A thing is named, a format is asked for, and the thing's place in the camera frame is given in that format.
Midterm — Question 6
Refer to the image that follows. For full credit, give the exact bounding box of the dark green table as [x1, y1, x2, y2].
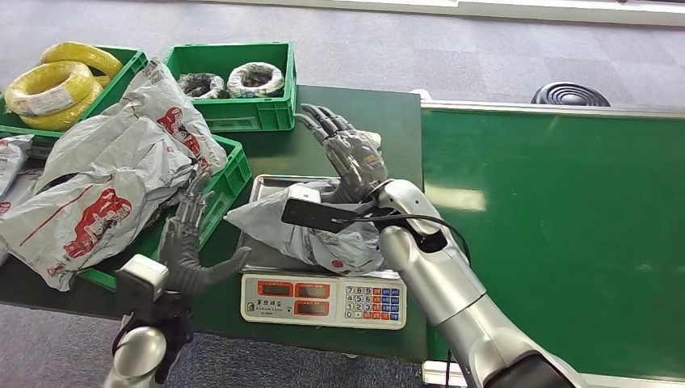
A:
[0, 83, 429, 365]

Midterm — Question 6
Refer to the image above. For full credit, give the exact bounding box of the steel scale tray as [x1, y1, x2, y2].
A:
[235, 174, 402, 280]

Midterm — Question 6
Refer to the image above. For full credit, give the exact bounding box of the green crate holding packages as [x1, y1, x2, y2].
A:
[0, 125, 253, 293]

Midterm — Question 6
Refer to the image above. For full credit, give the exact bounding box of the green conveyor belt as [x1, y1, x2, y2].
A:
[419, 99, 685, 388]

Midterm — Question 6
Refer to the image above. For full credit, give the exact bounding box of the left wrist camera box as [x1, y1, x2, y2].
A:
[115, 254, 170, 304]

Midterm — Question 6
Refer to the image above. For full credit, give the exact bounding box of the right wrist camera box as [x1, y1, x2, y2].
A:
[280, 183, 360, 235]

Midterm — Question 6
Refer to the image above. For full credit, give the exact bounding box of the large grey red-print package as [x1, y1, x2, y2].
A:
[34, 58, 229, 197]

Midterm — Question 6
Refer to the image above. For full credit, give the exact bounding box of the small grey package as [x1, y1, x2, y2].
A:
[225, 179, 386, 277]

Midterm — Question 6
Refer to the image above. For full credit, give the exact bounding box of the grey package red print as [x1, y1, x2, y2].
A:
[0, 171, 202, 293]

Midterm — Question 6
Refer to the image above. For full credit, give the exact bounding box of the white electronic scale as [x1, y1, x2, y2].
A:
[235, 174, 409, 331]

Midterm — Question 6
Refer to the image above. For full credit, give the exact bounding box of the dark wrapped cable coil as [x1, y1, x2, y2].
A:
[176, 72, 230, 101]

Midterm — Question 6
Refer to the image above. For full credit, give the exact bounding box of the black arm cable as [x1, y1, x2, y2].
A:
[331, 211, 472, 264]

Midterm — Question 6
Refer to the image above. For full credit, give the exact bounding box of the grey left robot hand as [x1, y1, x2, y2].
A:
[158, 172, 253, 299]

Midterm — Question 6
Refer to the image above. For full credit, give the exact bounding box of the green crate with yellow coils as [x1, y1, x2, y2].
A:
[0, 45, 149, 135]

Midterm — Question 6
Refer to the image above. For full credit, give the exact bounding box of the black ribbed disc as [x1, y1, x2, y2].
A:
[531, 81, 611, 108]

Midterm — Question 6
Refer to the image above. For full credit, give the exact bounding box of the white wrapped cable coil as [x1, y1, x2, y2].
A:
[226, 61, 286, 99]

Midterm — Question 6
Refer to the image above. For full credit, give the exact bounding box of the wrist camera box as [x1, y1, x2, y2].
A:
[115, 254, 170, 304]
[280, 183, 360, 235]

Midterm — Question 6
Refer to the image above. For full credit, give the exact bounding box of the yellow cable coil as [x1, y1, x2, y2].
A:
[4, 60, 96, 118]
[20, 80, 105, 133]
[39, 41, 125, 80]

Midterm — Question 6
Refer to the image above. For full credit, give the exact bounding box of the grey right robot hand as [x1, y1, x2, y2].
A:
[294, 103, 389, 205]

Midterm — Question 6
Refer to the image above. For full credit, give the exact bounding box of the green crate with wrapped coils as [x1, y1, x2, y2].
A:
[162, 41, 298, 134]

